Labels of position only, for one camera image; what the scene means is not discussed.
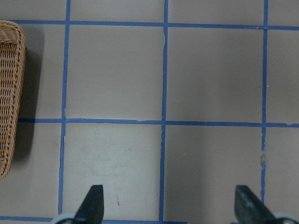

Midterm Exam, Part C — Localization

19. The brown wicker basket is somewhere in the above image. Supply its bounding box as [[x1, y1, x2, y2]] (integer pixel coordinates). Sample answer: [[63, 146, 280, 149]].
[[0, 20, 26, 180]]

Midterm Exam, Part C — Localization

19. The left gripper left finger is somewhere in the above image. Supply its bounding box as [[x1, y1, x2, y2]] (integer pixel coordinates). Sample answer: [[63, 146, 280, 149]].
[[74, 185, 104, 224]]

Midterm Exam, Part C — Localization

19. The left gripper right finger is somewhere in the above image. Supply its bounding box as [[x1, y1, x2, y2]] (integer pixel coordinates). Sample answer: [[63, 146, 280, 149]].
[[235, 185, 276, 224]]

